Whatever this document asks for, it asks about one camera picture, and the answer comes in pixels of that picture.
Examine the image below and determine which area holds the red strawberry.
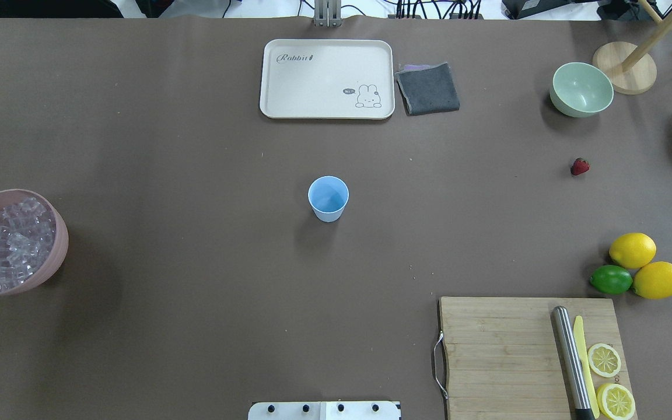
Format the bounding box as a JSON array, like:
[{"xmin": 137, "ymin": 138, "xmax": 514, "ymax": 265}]
[{"xmin": 570, "ymin": 157, "xmax": 590, "ymax": 176}]

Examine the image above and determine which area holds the light blue plastic cup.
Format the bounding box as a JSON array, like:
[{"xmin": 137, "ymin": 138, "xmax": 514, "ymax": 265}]
[{"xmin": 307, "ymin": 176, "xmax": 349, "ymax": 223}]

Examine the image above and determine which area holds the wooden cup stand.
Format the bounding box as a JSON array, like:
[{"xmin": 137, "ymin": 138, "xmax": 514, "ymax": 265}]
[{"xmin": 593, "ymin": 1, "xmax": 672, "ymax": 95}]

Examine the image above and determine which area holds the pile of clear ice cubes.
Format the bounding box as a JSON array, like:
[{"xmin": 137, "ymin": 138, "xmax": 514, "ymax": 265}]
[{"xmin": 0, "ymin": 197, "xmax": 55, "ymax": 293}]

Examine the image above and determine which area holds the cream rabbit tray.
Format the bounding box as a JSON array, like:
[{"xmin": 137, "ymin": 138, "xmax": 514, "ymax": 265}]
[{"xmin": 259, "ymin": 39, "xmax": 396, "ymax": 120}]

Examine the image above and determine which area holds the grey folded cloth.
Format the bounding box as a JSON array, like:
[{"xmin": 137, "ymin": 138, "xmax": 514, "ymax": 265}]
[{"xmin": 394, "ymin": 63, "xmax": 460, "ymax": 116}]

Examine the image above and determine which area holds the wooden cutting board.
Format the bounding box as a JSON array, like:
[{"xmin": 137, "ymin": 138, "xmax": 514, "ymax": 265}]
[{"xmin": 438, "ymin": 297, "xmax": 625, "ymax": 419}]

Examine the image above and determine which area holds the yellow plastic knife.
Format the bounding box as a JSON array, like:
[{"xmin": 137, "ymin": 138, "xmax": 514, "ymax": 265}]
[{"xmin": 572, "ymin": 316, "xmax": 600, "ymax": 419}]

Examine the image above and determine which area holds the mint green bowl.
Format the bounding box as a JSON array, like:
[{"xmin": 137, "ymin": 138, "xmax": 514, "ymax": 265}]
[{"xmin": 549, "ymin": 62, "xmax": 614, "ymax": 118}]

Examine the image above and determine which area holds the green lime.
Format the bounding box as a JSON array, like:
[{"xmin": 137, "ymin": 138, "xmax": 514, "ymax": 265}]
[{"xmin": 589, "ymin": 265, "xmax": 633, "ymax": 295}]

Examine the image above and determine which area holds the yellow lemon upper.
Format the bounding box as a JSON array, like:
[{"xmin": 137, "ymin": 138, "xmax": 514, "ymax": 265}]
[{"xmin": 608, "ymin": 232, "xmax": 657, "ymax": 270}]

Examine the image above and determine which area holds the yellow lemon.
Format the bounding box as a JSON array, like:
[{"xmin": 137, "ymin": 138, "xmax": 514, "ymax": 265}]
[
  {"xmin": 632, "ymin": 261, "xmax": 672, "ymax": 300},
  {"xmin": 608, "ymin": 232, "xmax": 657, "ymax": 270}
]

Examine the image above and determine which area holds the lemon slice upper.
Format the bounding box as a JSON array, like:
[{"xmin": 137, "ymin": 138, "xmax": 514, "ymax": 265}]
[{"xmin": 587, "ymin": 342, "xmax": 623, "ymax": 378}]

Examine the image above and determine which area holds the lemon slice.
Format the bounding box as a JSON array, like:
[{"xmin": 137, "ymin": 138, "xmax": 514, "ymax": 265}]
[
  {"xmin": 587, "ymin": 342, "xmax": 623, "ymax": 378},
  {"xmin": 596, "ymin": 383, "xmax": 636, "ymax": 419}
]

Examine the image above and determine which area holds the yellow lemon lower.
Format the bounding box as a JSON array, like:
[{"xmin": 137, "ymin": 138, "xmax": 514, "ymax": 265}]
[{"xmin": 632, "ymin": 261, "xmax": 672, "ymax": 300}]

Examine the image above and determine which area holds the lemon slice lower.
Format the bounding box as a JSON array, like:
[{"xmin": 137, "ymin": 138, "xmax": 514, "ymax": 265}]
[{"xmin": 596, "ymin": 383, "xmax": 636, "ymax": 419}]

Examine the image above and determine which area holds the pink bowl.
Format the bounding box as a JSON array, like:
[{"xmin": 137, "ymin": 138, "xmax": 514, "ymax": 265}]
[{"xmin": 0, "ymin": 188, "xmax": 69, "ymax": 297}]

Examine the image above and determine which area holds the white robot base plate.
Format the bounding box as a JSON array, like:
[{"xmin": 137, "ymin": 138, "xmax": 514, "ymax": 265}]
[{"xmin": 247, "ymin": 400, "xmax": 402, "ymax": 419}]

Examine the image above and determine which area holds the steel knife handle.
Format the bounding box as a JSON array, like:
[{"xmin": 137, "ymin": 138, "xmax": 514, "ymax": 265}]
[{"xmin": 552, "ymin": 305, "xmax": 594, "ymax": 419}]

